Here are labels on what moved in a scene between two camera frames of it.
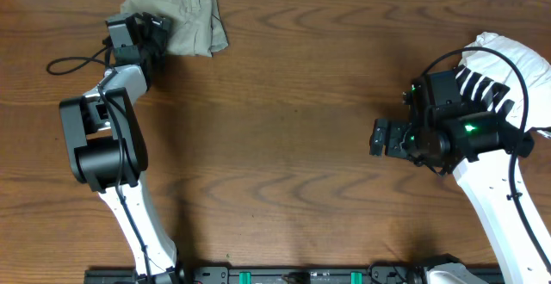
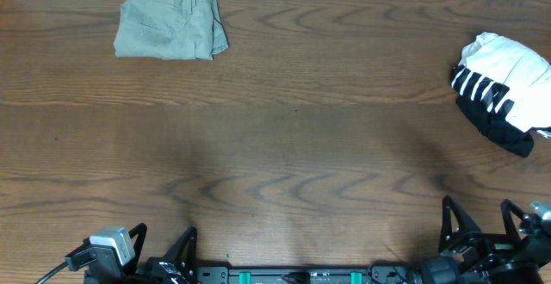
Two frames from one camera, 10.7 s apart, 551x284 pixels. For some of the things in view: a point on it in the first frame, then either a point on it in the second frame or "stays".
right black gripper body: (401, 141) → (492, 261)
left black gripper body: (150, 45) → (133, 279)
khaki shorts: (193, 14) stays
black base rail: (382, 274) stays
